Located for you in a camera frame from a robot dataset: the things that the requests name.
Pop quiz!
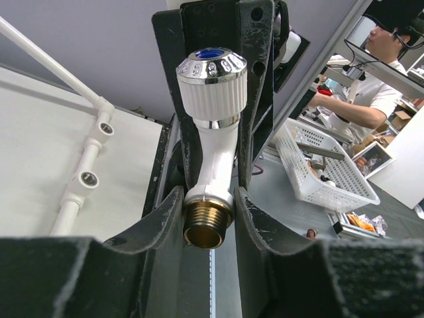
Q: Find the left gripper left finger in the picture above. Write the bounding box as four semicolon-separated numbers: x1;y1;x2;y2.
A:
1;186;184;317

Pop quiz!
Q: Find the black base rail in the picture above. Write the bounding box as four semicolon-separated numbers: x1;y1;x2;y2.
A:
142;115;216;317

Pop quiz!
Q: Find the white faucet with chrome knob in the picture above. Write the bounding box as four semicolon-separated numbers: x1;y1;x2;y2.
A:
176;47;247;249

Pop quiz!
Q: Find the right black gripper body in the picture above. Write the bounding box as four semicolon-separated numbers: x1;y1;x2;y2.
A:
152;1;289;189

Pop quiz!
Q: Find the white plastic basket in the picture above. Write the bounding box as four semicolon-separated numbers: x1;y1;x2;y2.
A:
274;119;380;213

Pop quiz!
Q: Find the white PVC pipe frame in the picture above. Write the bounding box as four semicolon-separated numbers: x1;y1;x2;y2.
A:
1;20;115;237

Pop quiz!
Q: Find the person in white shirt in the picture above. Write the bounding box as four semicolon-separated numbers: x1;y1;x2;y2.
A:
308;17;423;145

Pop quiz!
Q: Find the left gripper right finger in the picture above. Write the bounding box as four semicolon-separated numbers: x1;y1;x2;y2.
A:
235;187;423;317

